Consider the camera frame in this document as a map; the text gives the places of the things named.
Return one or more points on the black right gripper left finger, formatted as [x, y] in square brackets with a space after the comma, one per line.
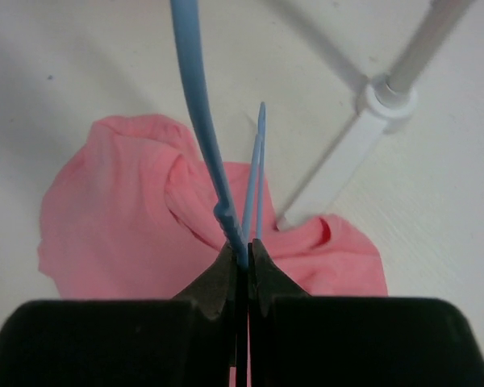
[187, 340]

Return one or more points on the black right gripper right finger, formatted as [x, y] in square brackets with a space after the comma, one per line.
[297, 339]

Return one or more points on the pink t shirt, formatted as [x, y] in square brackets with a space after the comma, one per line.
[131, 216]

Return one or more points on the light blue wire hanger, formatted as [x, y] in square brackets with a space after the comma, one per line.
[186, 29]

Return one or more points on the white clothes rack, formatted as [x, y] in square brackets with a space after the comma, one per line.
[384, 104]

